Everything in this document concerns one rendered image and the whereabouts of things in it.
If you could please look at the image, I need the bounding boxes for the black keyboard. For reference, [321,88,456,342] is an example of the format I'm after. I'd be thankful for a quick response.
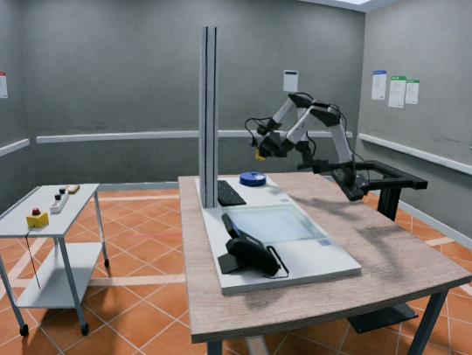
[218,180,246,207]

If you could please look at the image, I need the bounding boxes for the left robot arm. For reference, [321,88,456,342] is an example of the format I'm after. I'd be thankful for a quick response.
[260,100,364,198]

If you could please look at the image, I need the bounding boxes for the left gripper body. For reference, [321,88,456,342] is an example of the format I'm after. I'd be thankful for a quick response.
[259,145,288,157]

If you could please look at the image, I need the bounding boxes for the black desk telephone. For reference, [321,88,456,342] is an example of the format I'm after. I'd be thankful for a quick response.
[217,213,289,276]

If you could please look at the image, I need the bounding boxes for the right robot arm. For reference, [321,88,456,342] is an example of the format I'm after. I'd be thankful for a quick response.
[250,94,321,166]

